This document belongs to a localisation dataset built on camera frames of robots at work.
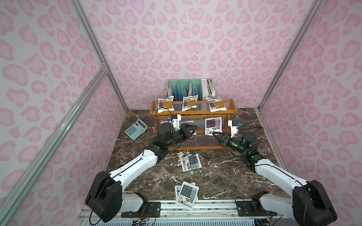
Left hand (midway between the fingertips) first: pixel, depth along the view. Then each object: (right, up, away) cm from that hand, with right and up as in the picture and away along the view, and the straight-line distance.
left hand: (197, 127), depth 72 cm
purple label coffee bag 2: (+9, +1, +6) cm, 11 cm away
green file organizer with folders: (+6, +26, +26) cm, 37 cm away
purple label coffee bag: (-4, +2, +18) cm, 18 cm away
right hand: (+8, -4, +4) cm, 10 cm away
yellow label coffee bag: (+11, +13, +8) cm, 18 cm away
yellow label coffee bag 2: (-4, +14, +9) cm, 17 cm away
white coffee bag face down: (-18, +13, +8) cm, 23 cm away
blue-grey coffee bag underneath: (-11, -35, +8) cm, 38 cm away
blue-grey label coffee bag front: (-5, -37, +4) cm, 38 cm away
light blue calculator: (-43, -3, +33) cm, 54 cm away
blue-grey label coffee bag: (-3, -24, +18) cm, 30 cm away
